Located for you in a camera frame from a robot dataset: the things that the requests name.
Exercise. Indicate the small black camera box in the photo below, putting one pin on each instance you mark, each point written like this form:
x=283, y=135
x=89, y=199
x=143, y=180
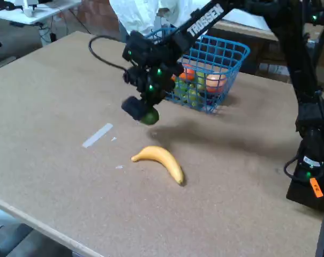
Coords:
x=132, y=76

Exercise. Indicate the dark toy grapes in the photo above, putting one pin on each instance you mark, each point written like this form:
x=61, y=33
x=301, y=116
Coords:
x=210, y=99

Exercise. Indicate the long white tape strip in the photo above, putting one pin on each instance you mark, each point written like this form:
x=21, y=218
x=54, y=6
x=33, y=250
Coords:
x=97, y=135

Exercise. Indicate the wooden workbench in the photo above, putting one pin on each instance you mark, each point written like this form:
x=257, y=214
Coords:
x=258, y=33

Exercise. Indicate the round green toy fruit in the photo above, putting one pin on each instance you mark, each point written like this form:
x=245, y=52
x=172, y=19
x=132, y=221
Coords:
x=152, y=117

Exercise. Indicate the pink toy pomegranate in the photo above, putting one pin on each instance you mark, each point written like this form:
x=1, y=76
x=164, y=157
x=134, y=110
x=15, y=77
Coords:
x=216, y=83

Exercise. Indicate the white desk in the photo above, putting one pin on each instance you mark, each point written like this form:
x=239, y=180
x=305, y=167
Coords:
x=44, y=12

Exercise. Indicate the yellow-green toy grapes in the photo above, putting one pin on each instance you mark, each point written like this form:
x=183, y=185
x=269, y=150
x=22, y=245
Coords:
x=191, y=92

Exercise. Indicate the person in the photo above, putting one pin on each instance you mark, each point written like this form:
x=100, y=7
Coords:
x=140, y=13

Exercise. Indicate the yellow toy banana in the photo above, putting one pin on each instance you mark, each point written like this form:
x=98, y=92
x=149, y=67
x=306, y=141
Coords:
x=161, y=156

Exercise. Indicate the orange toy fruit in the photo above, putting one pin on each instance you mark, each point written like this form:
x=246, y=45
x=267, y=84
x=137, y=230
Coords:
x=189, y=73

